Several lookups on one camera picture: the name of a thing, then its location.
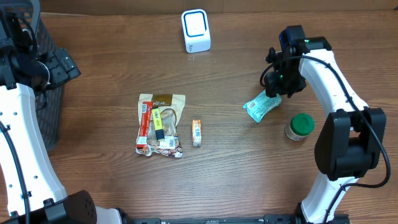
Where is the green lid jar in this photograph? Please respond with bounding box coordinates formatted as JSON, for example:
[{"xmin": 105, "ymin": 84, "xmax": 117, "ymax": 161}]
[{"xmin": 284, "ymin": 113, "xmax": 315, "ymax": 141}]

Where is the red item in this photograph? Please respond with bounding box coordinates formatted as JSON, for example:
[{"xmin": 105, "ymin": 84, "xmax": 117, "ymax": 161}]
[{"xmin": 136, "ymin": 101, "xmax": 153, "ymax": 148}]

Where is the grey plastic mesh basket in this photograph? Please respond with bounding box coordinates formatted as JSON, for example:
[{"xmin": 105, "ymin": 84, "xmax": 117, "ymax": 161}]
[{"xmin": 1, "ymin": 0, "xmax": 64, "ymax": 151}]

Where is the orange snack packet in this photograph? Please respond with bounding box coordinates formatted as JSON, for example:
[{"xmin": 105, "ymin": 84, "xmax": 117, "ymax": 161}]
[{"xmin": 192, "ymin": 119, "xmax": 202, "ymax": 147}]

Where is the yellow black item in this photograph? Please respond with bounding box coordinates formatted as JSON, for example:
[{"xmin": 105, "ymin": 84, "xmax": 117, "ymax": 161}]
[{"xmin": 151, "ymin": 108, "xmax": 164, "ymax": 141}]

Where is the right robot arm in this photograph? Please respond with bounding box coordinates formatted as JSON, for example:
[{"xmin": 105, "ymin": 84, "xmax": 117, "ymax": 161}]
[{"xmin": 261, "ymin": 37, "xmax": 391, "ymax": 223}]

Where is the teal snack packet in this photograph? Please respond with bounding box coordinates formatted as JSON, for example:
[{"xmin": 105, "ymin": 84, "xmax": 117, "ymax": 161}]
[{"xmin": 243, "ymin": 90, "xmax": 282, "ymax": 123}]

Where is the brown snack pouch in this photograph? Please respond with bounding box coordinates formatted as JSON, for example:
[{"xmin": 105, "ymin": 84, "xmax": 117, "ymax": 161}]
[{"xmin": 136, "ymin": 93, "xmax": 186, "ymax": 158}]

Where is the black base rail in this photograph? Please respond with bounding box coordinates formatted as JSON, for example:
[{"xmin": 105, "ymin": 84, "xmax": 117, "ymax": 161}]
[{"xmin": 131, "ymin": 214, "xmax": 306, "ymax": 224}]

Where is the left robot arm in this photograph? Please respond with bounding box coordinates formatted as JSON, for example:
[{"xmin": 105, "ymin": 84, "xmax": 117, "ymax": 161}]
[{"xmin": 1, "ymin": 11, "xmax": 132, "ymax": 223}]

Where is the white barcode scanner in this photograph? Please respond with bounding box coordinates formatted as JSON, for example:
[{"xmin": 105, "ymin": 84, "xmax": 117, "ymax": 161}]
[{"xmin": 181, "ymin": 9, "xmax": 211, "ymax": 54}]

